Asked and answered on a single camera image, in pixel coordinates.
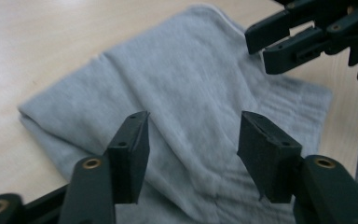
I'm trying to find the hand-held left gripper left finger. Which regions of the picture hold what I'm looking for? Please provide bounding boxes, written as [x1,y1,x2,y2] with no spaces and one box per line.
[104,110,152,205]

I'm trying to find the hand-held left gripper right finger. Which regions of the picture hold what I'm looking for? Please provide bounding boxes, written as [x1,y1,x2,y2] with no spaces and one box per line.
[236,110,305,204]

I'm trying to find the grey shorts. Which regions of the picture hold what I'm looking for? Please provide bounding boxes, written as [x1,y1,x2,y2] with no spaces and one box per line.
[17,3,334,224]

